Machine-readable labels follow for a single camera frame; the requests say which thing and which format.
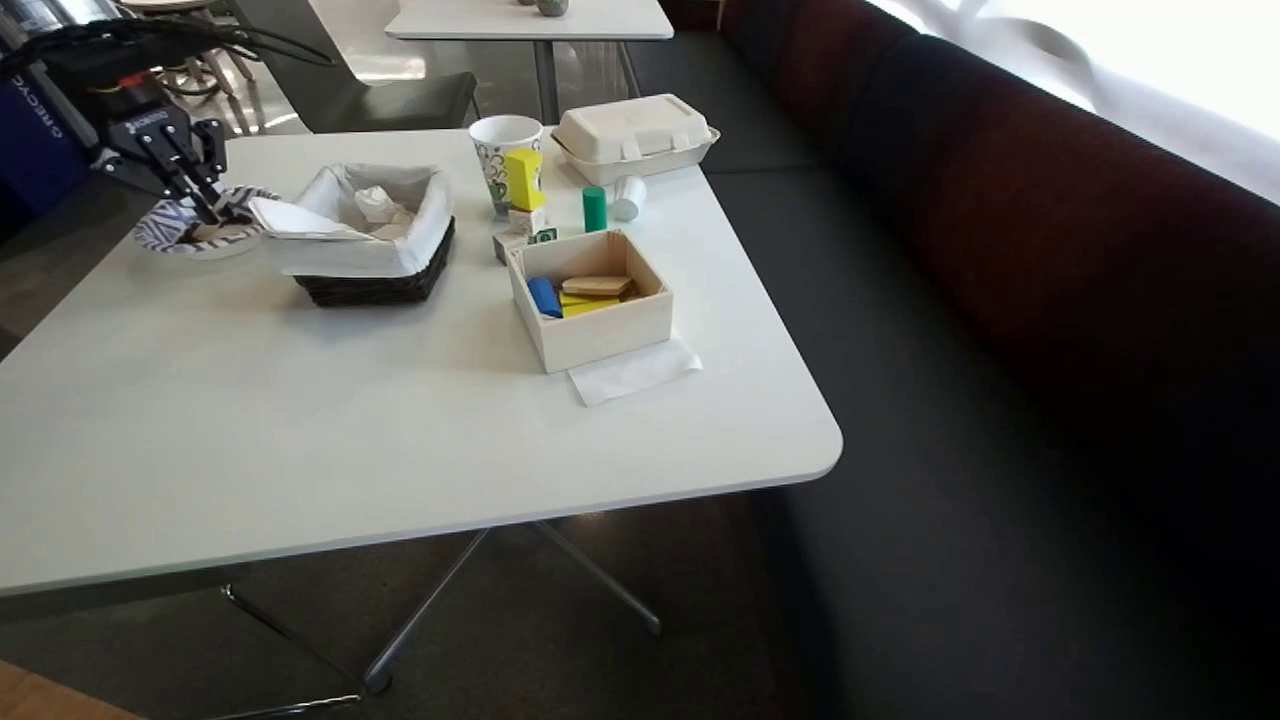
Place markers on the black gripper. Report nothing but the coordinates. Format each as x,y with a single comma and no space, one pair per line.
160,139

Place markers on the printed paper cup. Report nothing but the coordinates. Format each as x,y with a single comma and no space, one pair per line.
490,146

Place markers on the small white pod cup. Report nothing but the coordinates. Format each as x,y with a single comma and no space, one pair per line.
629,199

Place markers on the blue cabinet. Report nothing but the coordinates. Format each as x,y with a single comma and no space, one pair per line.
34,146

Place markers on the crumpled white paper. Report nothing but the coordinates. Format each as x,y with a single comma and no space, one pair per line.
374,206

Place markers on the white table slab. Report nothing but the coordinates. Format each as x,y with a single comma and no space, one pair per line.
381,64

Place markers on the black basket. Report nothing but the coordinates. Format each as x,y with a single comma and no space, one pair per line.
386,284

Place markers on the blue toy block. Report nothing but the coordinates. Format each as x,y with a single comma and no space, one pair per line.
544,298

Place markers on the small green grey object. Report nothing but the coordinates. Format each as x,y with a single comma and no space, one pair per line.
552,4

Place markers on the green toy cylinder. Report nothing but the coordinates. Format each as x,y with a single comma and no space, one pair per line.
595,208

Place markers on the flat yellow toy block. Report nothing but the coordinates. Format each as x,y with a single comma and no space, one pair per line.
584,305

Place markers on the plain wooden toy block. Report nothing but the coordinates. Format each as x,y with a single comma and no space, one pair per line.
595,284

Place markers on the white wooden box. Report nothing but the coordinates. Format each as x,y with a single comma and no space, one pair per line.
600,334

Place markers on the white foam clamshell container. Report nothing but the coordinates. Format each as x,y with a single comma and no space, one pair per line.
633,132

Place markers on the white paper napkin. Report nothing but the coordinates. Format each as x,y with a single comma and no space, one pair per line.
626,380

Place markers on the metal folding table legs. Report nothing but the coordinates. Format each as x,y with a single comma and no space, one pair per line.
422,615

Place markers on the dark red bench sofa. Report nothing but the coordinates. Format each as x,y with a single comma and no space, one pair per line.
1065,334

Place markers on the metal chair frame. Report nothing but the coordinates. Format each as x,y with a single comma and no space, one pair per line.
234,92

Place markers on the white pedestal table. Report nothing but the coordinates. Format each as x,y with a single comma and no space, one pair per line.
533,16

